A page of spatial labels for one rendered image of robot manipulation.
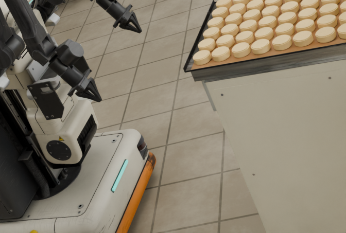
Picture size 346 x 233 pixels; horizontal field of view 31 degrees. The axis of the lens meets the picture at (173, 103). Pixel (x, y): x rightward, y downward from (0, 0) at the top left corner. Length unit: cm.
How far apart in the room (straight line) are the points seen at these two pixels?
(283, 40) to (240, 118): 29
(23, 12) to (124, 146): 97
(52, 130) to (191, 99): 114
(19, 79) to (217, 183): 97
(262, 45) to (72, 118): 104
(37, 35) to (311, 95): 86
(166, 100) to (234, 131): 163
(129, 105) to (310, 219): 175
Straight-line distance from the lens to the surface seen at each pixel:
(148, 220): 275
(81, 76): 206
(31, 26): 200
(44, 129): 245
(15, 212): 262
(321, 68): 170
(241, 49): 170
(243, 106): 180
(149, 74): 379
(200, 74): 178
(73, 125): 245
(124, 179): 266
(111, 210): 256
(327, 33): 164
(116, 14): 238
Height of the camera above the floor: 172
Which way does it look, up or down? 30 degrees down
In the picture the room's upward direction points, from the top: 24 degrees counter-clockwise
